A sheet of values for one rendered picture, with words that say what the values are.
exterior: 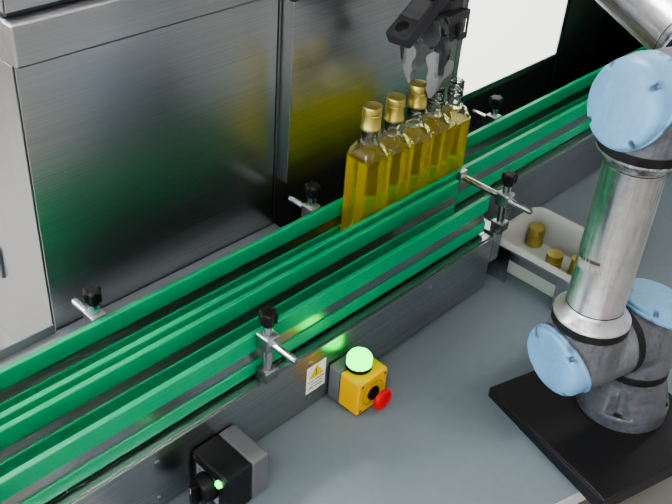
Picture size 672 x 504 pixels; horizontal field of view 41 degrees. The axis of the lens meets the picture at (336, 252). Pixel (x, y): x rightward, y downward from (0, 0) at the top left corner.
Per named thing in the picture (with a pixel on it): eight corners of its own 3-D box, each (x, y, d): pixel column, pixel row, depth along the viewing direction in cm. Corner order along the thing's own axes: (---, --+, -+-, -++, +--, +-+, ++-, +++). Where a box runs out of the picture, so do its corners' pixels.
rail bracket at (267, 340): (270, 368, 139) (272, 301, 131) (303, 393, 135) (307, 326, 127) (250, 380, 136) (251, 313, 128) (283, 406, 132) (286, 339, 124)
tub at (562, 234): (529, 236, 194) (537, 202, 189) (620, 285, 182) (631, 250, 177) (480, 268, 184) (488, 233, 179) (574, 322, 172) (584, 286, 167)
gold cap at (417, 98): (415, 99, 161) (418, 76, 159) (430, 106, 159) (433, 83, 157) (402, 105, 159) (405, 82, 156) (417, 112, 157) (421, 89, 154)
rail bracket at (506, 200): (459, 202, 179) (468, 148, 172) (528, 239, 170) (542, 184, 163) (449, 207, 177) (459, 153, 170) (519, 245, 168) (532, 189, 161)
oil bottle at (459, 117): (436, 188, 184) (450, 94, 171) (457, 200, 181) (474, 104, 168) (418, 198, 180) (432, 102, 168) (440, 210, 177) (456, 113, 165)
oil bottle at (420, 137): (399, 208, 177) (411, 111, 164) (421, 220, 174) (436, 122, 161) (380, 219, 173) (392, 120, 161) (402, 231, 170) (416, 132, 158)
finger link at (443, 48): (451, 75, 152) (451, 24, 148) (445, 78, 151) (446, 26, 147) (429, 70, 155) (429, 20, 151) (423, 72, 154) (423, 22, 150)
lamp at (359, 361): (358, 352, 151) (359, 339, 149) (378, 366, 148) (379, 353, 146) (339, 364, 148) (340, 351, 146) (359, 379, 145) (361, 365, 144)
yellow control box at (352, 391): (354, 377, 156) (358, 345, 152) (386, 400, 152) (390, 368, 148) (326, 396, 152) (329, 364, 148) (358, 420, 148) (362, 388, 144)
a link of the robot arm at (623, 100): (635, 389, 140) (750, 60, 110) (563, 419, 134) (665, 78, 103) (582, 344, 149) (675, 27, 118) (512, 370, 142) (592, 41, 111)
